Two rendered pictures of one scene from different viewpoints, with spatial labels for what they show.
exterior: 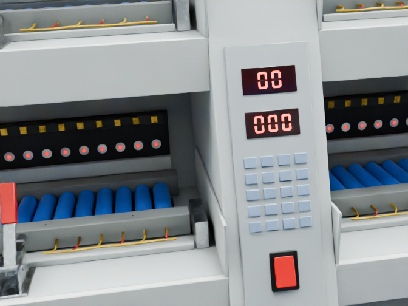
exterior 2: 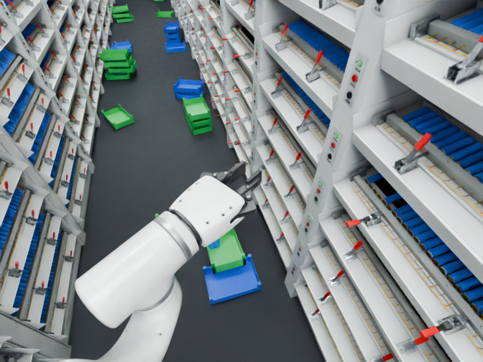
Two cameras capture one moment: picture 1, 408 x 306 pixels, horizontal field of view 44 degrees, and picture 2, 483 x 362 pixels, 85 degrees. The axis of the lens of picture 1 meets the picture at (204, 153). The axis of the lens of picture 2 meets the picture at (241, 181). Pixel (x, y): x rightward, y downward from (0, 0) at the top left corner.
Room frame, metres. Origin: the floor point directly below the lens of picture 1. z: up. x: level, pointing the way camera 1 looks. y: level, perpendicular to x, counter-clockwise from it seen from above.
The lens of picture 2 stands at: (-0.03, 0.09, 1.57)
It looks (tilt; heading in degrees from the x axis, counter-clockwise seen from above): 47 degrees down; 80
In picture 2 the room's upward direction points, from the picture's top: straight up
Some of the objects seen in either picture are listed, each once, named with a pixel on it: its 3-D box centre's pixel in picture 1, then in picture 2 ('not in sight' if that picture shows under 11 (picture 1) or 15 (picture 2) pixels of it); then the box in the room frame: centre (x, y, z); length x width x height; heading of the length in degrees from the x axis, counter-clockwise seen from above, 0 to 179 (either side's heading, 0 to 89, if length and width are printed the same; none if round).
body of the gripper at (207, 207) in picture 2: not in sight; (205, 210); (-0.04, 0.37, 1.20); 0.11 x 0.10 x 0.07; 39
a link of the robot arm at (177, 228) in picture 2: not in sight; (175, 234); (-0.09, 0.33, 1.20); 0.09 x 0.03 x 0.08; 129
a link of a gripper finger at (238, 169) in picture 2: not in sight; (228, 172); (0.01, 0.45, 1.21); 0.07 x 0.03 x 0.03; 39
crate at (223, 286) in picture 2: not in sight; (231, 278); (0.03, 0.75, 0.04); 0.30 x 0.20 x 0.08; 7
